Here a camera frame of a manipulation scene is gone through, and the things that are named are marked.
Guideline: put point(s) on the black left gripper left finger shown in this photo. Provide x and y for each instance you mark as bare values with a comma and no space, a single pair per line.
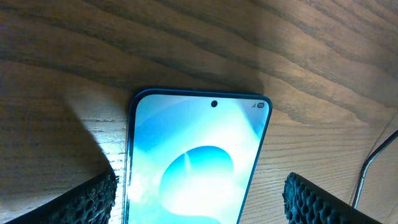
89,203

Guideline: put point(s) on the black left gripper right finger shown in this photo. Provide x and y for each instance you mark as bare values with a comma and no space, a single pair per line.
307,203

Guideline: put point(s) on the blue screen smartphone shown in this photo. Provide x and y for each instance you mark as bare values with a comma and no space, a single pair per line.
191,155

